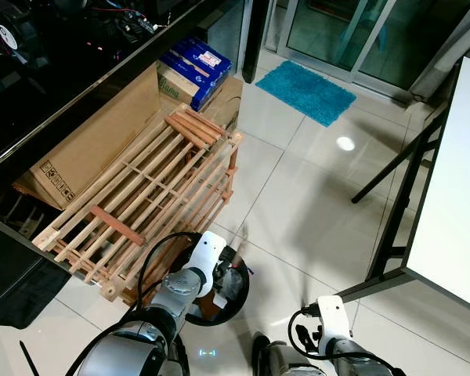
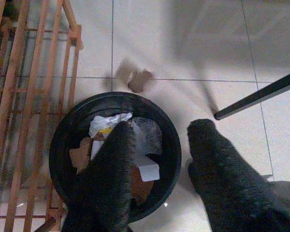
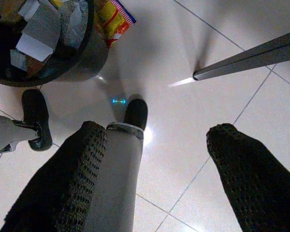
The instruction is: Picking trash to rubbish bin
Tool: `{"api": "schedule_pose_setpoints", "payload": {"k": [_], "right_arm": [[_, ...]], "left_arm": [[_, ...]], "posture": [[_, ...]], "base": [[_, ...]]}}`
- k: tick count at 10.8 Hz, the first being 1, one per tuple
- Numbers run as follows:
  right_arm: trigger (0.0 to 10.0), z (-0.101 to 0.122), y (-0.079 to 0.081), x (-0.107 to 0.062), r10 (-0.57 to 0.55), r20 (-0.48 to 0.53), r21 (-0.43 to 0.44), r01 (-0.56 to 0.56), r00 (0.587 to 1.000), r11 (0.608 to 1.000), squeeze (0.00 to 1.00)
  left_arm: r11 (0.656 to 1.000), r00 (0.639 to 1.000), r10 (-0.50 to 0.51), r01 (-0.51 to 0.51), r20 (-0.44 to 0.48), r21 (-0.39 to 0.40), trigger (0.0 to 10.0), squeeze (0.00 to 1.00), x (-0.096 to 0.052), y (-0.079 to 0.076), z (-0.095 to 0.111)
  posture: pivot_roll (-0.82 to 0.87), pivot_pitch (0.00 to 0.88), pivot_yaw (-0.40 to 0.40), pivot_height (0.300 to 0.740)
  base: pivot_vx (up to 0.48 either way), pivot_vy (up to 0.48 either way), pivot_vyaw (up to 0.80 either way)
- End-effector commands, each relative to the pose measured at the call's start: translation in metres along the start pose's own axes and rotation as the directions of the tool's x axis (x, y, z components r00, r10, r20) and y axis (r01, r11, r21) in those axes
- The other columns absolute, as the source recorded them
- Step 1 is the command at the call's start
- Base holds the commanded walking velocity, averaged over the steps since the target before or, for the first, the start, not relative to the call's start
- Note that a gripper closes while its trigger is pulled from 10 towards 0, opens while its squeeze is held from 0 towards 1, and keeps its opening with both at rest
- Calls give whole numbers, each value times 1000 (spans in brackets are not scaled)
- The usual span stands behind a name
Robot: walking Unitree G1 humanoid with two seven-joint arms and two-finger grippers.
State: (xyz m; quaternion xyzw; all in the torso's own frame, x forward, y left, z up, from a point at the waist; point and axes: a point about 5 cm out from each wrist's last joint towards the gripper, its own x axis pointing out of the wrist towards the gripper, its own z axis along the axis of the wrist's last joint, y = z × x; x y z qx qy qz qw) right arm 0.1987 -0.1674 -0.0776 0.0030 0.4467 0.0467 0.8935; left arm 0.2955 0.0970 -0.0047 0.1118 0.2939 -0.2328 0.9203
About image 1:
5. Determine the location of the clear plastic bin trash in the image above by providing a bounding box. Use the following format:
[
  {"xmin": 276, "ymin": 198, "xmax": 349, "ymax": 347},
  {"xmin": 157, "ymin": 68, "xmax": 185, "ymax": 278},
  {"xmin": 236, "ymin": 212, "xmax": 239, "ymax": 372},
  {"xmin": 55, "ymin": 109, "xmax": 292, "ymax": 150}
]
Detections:
[{"xmin": 218, "ymin": 265, "xmax": 245, "ymax": 305}]

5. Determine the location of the black round fan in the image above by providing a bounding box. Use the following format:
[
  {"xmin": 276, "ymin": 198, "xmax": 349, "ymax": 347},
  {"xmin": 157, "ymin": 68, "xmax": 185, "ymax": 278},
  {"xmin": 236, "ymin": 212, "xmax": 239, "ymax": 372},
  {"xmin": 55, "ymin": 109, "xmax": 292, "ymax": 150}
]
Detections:
[{"xmin": 0, "ymin": 17, "xmax": 44, "ymax": 71}]

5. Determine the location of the aluminium sliding glass door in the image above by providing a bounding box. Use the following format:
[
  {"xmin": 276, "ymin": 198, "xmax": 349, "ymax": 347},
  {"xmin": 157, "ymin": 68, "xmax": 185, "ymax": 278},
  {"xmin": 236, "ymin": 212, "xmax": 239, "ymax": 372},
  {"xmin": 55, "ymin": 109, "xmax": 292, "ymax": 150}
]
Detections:
[{"xmin": 270, "ymin": 0, "xmax": 470, "ymax": 103}]

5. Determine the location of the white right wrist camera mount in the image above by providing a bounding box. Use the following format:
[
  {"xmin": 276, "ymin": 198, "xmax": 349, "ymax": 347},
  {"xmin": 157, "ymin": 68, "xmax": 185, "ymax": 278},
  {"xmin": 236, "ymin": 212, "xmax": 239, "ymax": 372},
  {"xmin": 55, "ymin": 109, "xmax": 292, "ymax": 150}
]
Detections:
[{"xmin": 316, "ymin": 295, "xmax": 353, "ymax": 347}]

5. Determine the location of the black glass desk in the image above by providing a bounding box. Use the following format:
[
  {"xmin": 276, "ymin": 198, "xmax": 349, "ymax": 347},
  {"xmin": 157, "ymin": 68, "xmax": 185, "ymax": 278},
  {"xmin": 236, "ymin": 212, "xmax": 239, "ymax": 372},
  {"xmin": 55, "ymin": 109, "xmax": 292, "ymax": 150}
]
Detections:
[{"xmin": 0, "ymin": 0, "xmax": 248, "ymax": 185}]

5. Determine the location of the black metal table frame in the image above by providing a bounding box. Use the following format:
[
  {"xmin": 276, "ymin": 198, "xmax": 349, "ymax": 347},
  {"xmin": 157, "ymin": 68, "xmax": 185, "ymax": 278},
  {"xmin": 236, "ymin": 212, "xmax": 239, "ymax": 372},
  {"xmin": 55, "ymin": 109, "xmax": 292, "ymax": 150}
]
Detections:
[{"xmin": 338, "ymin": 78, "xmax": 465, "ymax": 304}]

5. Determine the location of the blue printed box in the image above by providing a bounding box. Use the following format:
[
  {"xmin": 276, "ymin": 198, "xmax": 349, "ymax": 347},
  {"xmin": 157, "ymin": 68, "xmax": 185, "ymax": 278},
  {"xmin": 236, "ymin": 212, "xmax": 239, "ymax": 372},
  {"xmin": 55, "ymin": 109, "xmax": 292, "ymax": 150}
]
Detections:
[{"xmin": 158, "ymin": 36, "xmax": 233, "ymax": 112}]

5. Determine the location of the blue shaggy floor mat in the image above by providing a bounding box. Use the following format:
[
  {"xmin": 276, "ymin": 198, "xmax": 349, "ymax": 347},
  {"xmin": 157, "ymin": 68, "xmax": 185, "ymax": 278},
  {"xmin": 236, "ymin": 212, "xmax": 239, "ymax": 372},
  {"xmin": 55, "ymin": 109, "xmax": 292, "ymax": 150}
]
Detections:
[{"xmin": 254, "ymin": 60, "xmax": 359, "ymax": 128}]

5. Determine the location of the black round rubbish bin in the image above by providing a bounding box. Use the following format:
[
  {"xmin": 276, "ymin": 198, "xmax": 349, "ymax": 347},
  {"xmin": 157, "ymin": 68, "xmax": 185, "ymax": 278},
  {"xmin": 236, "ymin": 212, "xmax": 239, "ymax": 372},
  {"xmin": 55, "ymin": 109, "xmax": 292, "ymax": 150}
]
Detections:
[{"xmin": 171, "ymin": 244, "xmax": 251, "ymax": 327}]

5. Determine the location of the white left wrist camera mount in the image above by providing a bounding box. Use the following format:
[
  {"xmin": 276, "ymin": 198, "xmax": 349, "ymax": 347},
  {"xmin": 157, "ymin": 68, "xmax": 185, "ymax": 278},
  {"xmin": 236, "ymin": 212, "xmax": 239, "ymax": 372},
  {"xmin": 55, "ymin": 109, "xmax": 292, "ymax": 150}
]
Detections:
[{"xmin": 188, "ymin": 230, "xmax": 227, "ymax": 298}]

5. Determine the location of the wooden slat rack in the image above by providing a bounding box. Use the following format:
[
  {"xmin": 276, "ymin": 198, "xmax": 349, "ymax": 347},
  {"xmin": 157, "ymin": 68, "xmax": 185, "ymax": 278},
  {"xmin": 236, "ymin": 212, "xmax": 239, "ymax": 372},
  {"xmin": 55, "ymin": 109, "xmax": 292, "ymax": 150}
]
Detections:
[{"xmin": 31, "ymin": 104, "xmax": 245, "ymax": 304}]

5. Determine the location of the small green-print cardboard box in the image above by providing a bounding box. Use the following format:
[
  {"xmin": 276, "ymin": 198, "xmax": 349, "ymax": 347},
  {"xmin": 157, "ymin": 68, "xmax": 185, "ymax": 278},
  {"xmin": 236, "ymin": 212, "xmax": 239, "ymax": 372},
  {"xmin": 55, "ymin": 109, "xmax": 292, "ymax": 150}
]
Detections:
[{"xmin": 156, "ymin": 63, "xmax": 203, "ymax": 107}]

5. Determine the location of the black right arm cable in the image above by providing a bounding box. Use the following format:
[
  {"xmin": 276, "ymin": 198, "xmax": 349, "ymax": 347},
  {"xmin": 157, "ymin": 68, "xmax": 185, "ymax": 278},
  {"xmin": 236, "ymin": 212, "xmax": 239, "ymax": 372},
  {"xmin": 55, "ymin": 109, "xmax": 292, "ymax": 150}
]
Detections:
[{"xmin": 287, "ymin": 305, "xmax": 324, "ymax": 360}]

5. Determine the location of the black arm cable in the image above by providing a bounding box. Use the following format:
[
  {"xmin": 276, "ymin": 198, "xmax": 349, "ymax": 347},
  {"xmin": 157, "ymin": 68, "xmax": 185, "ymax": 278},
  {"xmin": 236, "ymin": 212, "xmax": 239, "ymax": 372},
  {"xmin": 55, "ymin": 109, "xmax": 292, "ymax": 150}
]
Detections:
[
  {"xmin": 136, "ymin": 231, "xmax": 203, "ymax": 310},
  {"xmin": 287, "ymin": 305, "xmax": 324, "ymax": 360}
]

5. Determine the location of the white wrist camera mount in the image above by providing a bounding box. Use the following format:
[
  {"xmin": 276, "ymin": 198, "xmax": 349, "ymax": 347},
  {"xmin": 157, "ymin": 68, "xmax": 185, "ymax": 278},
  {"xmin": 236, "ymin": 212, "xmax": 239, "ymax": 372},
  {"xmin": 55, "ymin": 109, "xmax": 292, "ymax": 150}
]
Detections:
[
  {"xmin": 316, "ymin": 295, "xmax": 353, "ymax": 347},
  {"xmin": 188, "ymin": 230, "xmax": 227, "ymax": 298}
]

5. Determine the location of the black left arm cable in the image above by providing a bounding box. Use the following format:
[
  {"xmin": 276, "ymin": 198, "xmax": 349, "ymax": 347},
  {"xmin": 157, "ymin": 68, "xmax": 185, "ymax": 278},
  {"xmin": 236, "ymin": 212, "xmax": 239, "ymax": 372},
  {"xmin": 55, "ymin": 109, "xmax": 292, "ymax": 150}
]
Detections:
[{"xmin": 136, "ymin": 231, "xmax": 203, "ymax": 310}]

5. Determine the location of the large brown cardboard box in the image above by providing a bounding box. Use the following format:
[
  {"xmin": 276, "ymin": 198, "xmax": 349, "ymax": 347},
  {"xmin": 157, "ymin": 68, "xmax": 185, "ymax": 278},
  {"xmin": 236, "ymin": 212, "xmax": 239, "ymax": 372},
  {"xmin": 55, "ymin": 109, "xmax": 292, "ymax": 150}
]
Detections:
[{"xmin": 14, "ymin": 64, "xmax": 245, "ymax": 211}]

